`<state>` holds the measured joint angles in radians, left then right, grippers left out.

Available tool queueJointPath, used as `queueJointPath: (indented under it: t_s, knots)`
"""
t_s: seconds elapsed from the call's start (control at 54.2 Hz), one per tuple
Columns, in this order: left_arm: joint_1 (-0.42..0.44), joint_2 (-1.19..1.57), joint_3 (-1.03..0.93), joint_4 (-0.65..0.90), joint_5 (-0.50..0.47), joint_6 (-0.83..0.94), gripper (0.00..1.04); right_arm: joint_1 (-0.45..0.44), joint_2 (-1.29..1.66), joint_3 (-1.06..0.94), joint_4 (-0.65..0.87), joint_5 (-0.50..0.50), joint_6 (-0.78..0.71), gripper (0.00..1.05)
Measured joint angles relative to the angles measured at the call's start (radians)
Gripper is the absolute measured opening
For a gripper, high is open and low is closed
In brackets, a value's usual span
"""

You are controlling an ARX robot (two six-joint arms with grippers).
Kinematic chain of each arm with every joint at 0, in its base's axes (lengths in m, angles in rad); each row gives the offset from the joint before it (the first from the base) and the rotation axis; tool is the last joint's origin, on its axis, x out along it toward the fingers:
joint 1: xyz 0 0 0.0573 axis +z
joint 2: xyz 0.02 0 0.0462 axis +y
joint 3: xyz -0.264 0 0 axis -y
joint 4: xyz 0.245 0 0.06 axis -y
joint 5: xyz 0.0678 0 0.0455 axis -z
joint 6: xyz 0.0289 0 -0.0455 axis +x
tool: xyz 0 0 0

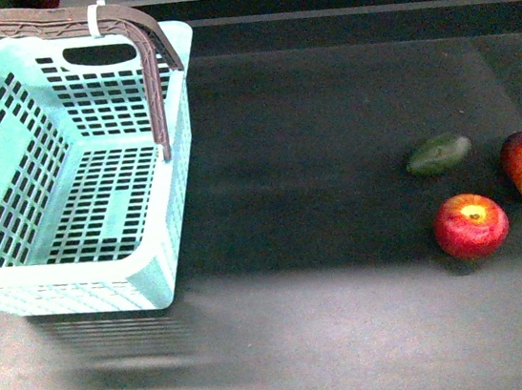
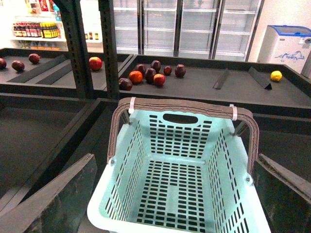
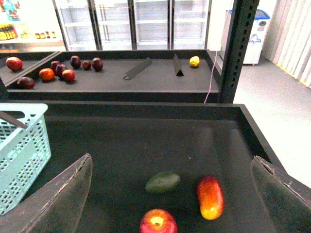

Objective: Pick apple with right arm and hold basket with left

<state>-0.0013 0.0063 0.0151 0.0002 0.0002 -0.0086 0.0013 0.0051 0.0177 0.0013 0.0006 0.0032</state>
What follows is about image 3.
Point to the glass door refrigerator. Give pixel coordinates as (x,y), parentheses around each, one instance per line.
(133,24)

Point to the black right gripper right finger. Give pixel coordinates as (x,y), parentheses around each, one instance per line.
(287,201)

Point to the red orange mango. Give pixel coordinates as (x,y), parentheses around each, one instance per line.
(210,197)

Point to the dark red apple right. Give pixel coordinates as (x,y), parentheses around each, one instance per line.
(97,64)

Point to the dark red apple tall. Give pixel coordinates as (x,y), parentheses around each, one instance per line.
(75,62)

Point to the white blue chest freezer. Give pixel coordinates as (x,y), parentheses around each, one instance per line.
(256,39)

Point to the orange red fruit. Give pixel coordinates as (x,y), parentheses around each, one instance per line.
(46,74)

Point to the yellow lemon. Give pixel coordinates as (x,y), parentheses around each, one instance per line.
(194,61)

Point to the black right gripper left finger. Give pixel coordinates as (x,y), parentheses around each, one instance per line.
(57,206)

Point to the dark red apple back left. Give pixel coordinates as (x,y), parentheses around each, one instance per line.
(54,64)

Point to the black perforated shelf post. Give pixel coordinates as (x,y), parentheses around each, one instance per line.
(241,22)

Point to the flat black divider strip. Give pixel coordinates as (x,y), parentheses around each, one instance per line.
(137,69)

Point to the red yellow apple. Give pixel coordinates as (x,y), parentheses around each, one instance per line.
(158,221)

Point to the dark red apple front left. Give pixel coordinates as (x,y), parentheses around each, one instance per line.
(26,83)

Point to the dark red apple middle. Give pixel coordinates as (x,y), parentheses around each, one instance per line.
(59,70)

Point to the black triangular divider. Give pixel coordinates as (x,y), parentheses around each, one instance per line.
(177,66)

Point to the black display tray far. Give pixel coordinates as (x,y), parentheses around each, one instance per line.
(156,83)

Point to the red apple far left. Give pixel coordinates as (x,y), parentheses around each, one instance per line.
(14,63)

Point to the light blue plastic basket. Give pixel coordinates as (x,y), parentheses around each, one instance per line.
(23,152)

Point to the green avocado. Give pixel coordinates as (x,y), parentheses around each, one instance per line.
(163,182)

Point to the black display tray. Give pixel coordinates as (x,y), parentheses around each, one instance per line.
(131,142)
(156,83)

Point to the black display tray near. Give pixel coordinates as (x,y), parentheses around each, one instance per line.
(131,142)

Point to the small dark red apple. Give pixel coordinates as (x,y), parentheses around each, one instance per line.
(86,64)

